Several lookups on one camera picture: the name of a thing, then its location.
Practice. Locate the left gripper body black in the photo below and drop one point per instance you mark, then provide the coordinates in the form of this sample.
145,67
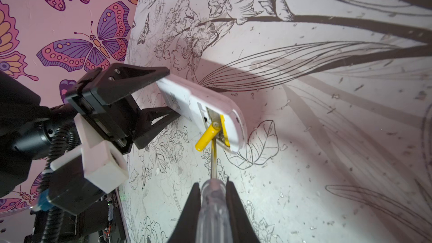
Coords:
94,98

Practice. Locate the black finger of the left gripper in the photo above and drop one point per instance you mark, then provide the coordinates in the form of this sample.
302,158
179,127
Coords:
150,122
119,81

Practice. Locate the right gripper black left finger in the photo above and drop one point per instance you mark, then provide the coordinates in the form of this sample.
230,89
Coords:
186,227

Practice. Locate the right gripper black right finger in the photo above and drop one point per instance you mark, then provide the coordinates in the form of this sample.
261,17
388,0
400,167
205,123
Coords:
241,226

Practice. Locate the clear handle screwdriver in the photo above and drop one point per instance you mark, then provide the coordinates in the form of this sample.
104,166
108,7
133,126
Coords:
213,220

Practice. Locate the white remote control green buttons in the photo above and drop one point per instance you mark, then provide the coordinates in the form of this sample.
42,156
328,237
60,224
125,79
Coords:
203,106

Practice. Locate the yellow battery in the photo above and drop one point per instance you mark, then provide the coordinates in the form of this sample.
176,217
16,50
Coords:
211,132

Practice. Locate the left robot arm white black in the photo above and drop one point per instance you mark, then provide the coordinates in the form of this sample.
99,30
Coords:
29,132

